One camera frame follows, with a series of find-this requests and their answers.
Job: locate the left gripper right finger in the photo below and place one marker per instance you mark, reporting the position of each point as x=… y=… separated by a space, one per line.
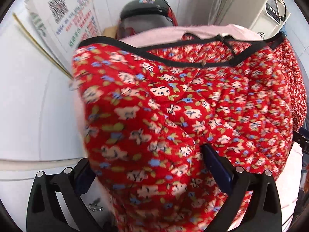
x=264 y=210

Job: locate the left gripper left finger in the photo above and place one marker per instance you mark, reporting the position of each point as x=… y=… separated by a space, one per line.
x=44 y=212

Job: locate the red floral quilted jacket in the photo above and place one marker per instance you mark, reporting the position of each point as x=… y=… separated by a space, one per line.
x=160 y=182

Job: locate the pink polka dot bedsheet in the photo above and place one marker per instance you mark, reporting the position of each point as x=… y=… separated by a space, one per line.
x=169 y=35

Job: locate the white notice board QR code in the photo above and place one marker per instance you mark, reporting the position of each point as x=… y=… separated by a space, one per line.
x=61 y=25

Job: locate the white machine with display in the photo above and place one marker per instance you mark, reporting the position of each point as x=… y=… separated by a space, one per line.
x=264 y=17

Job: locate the black red helmet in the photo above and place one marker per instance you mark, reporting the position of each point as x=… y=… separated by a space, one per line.
x=138 y=16

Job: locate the white pipe on wall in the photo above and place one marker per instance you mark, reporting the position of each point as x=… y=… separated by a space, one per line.
x=11 y=165

